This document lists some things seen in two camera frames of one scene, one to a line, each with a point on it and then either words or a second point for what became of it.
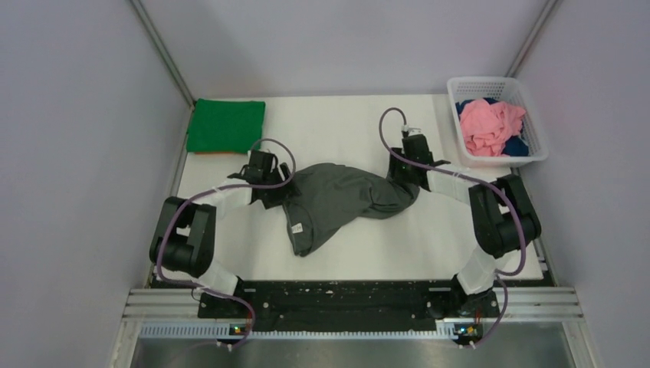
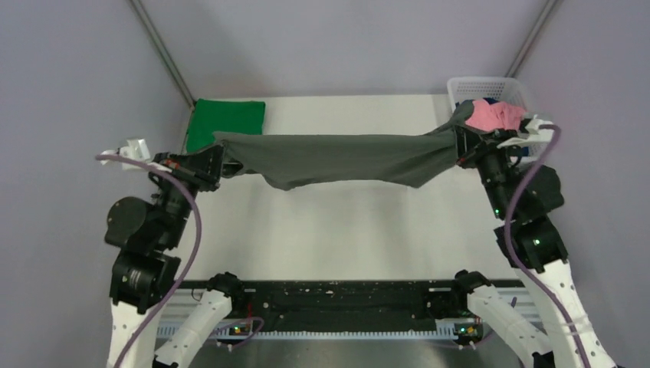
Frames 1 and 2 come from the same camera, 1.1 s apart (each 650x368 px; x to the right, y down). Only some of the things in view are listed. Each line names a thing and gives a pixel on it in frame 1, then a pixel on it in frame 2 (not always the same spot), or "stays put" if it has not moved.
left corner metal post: (164, 52) stays put
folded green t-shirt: (225, 126) stays put
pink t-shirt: (487, 126) stays put
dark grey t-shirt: (333, 195) → (287, 162)
